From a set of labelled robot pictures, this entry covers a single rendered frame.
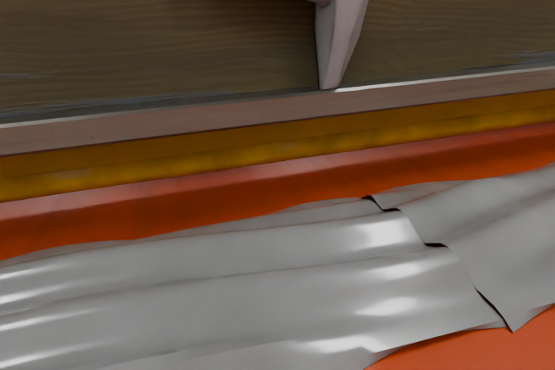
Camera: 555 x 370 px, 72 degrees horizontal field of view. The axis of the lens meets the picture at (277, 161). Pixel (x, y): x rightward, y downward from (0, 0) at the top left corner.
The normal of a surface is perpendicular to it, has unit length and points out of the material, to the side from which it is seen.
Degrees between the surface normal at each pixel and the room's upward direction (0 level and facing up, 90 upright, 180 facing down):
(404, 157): 0
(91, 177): 90
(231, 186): 0
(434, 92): 90
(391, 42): 90
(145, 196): 0
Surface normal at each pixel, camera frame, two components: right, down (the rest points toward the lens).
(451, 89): 0.27, 0.32
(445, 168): -0.05, -0.94
